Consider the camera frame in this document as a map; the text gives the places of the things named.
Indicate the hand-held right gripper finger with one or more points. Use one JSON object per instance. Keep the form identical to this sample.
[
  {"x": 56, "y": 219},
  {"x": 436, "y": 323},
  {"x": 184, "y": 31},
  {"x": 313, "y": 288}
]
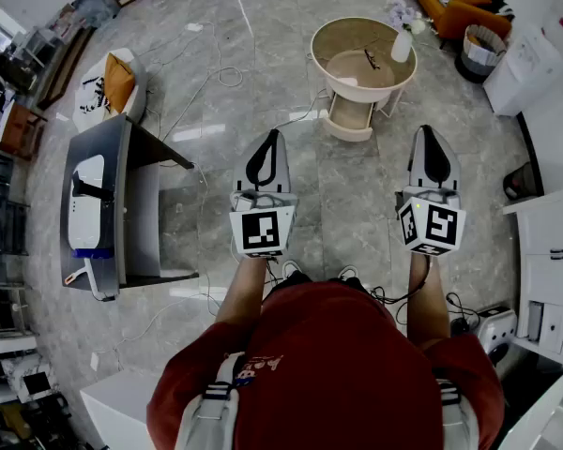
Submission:
[
  {"x": 453, "y": 177},
  {"x": 417, "y": 167}
]

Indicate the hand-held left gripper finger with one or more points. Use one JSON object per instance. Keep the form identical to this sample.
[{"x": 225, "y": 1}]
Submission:
[
  {"x": 242, "y": 181},
  {"x": 282, "y": 171}
]

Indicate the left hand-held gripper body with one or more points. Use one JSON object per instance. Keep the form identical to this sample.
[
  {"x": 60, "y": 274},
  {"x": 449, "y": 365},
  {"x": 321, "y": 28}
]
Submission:
[{"x": 263, "y": 232}]

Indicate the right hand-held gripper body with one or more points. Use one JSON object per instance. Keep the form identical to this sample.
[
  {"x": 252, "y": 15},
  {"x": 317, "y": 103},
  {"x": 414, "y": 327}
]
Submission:
[{"x": 438, "y": 225}]

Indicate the person's right forearm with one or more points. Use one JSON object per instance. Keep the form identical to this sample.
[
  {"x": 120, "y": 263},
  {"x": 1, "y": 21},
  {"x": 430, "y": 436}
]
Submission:
[{"x": 427, "y": 307}]

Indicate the person's left forearm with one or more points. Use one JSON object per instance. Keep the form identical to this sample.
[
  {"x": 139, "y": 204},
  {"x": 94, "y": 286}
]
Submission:
[{"x": 241, "y": 289}]

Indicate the white cabinet with handles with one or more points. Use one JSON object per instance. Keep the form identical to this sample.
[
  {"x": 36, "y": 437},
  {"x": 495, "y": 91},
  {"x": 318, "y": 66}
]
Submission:
[{"x": 549, "y": 251}]

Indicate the round beige side table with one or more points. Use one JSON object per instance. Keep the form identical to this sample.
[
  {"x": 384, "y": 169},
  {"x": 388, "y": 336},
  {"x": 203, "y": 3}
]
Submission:
[{"x": 352, "y": 33}]

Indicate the person's left white shoe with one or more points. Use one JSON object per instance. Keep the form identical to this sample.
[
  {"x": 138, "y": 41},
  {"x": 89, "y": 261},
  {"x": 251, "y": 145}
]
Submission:
[{"x": 291, "y": 266}]

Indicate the person's white shoe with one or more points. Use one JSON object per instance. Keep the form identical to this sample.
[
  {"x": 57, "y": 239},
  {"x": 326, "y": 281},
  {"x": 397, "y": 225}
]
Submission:
[
  {"x": 291, "y": 266},
  {"x": 349, "y": 270}
]

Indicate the person's black trousers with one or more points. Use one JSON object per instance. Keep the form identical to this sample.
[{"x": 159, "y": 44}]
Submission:
[{"x": 296, "y": 279}]

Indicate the dark small bin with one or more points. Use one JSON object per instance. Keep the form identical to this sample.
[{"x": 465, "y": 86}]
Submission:
[{"x": 518, "y": 183}]

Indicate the person's right white shoe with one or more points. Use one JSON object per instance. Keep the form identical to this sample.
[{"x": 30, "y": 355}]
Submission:
[{"x": 349, "y": 270}]

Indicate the grey desk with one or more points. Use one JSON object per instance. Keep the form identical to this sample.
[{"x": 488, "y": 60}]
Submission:
[{"x": 136, "y": 214}]

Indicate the black eyeglasses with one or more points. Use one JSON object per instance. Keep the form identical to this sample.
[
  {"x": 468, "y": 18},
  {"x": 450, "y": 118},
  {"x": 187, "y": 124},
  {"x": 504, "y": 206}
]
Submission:
[{"x": 371, "y": 59}]

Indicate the white vase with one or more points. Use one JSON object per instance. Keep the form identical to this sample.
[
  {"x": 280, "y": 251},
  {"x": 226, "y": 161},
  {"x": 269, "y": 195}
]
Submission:
[{"x": 401, "y": 47}]

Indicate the white floor appliance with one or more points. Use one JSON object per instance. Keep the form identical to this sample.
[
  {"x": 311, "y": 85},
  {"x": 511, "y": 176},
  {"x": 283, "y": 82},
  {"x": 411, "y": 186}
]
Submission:
[{"x": 497, "y": 333}]

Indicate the grey white laundry basket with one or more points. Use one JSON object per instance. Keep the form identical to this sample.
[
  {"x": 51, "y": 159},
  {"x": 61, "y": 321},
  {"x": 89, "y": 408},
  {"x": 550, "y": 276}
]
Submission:
[{"x": 483, "y": 56}]

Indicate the white water dispenser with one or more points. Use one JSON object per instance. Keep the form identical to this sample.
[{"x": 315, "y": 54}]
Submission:
[{"x": 525, "y": 73}]

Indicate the black stand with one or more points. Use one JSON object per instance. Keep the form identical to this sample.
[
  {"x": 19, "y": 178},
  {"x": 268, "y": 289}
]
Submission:
[{"x": 96, "y": 190}]

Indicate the person's red shirt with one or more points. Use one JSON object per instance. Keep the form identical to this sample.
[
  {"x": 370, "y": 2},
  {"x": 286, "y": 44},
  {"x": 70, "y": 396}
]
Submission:
[{"x": 328, "y": 368}]

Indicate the pale purple flowers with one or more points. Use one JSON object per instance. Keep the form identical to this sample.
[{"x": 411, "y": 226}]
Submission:
[{"x": 403, "y": 14}]

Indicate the orange cushion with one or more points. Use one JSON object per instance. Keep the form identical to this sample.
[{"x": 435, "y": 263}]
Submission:
[{"x": 119, "y": 82}]

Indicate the white rounded device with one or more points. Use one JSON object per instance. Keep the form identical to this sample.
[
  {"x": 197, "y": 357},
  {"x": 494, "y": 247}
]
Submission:
[{"x": 86, "y": 223}]

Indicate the blue item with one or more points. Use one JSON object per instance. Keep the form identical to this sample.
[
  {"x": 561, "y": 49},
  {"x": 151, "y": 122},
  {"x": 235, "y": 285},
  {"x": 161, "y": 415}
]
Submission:
[{"x": 91, "y": 253}]

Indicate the orange sofa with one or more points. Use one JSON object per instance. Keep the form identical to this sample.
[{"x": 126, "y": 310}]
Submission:
[{"x": 460, "y": 5}]

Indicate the black white patterned cloth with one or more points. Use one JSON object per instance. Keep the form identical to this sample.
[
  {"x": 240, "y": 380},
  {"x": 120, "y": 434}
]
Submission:
[{"x": 93, "y": 94}]

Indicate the low wooden bench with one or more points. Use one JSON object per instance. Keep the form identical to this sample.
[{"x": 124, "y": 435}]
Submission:
[{"x": 65, "y": 68}]

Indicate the wooden stool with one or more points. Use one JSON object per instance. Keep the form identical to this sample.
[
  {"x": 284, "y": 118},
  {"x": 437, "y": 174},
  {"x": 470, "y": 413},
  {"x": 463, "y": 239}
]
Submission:
[{"x": 21, "y": 129}]

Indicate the white box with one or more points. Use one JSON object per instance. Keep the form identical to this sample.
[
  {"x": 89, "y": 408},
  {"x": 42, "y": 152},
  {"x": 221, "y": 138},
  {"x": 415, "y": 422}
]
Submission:
[{"x": 117, "y": 410}]

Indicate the black metal rack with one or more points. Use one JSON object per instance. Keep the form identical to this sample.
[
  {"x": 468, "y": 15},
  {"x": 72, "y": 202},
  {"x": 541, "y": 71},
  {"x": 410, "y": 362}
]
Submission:
[{"x": 4, "y": 214}]

